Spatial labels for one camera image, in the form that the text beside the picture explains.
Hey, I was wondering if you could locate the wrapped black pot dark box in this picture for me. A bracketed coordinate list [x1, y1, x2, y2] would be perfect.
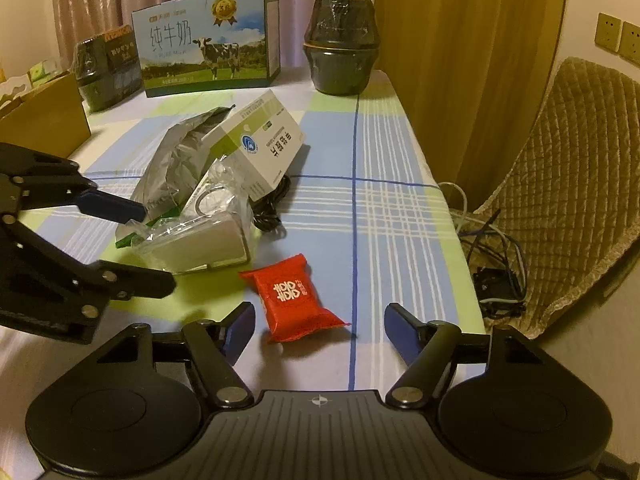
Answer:
[75, 27, 146, 112]

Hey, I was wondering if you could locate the checked cloth desktop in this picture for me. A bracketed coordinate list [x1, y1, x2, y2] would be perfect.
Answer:
[0, 67, 488, 396]

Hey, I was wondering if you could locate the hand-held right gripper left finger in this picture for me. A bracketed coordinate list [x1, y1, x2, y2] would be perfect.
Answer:
[82, 301, 257, 411]

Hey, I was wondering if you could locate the black cable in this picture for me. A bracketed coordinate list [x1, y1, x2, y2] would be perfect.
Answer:
[250, 175, 292, 234]

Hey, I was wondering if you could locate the cables and black device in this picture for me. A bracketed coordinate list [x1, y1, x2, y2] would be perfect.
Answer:
[439, 182, 527, 266]

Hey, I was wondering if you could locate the pile of green white packets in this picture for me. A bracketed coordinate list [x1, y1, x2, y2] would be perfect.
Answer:
[0, 57, 68, 106]

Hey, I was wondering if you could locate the wrapped black pot red label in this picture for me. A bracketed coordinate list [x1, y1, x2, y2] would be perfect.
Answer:
[302, 0, 383, 96]

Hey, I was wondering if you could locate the beige wall socket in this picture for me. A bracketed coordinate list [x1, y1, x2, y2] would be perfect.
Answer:
[595, 11, 622, 51]
[619, 21, 640, 66]

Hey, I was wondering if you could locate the blue milk gift carton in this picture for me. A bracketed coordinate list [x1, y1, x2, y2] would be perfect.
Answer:
[131, 0, 282, 98]

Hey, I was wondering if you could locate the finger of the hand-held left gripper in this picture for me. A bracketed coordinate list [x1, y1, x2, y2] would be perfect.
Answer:
[0, 215, 177, 319]
[0, 142, 149, 224]

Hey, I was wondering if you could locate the black small device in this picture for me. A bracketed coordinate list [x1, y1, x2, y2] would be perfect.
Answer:
[475, 267, 527, 317]

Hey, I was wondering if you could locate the white green tablet box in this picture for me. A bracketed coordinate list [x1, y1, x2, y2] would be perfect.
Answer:
[202, 89, 307, 200]

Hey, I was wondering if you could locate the clear plastic bag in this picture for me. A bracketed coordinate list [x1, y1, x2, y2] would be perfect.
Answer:
[127, 157, 261, 277]

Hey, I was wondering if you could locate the silver foil bag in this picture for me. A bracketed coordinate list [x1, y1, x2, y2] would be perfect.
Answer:
[116, 105, 236, 248]

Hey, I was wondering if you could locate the brown cardboard box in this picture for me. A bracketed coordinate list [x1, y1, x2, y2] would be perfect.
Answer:
[0, 71, 92, 158]

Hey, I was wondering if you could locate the chair with quilted cover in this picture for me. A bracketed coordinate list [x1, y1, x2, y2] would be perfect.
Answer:
[470, 56, 640, 341]

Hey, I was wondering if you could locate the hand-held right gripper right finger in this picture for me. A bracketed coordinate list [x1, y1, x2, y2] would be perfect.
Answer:
[382, 301, 551, 408]

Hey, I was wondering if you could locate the red snack packet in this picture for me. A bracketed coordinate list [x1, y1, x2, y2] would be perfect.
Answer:
[238, 254, 351, 344]

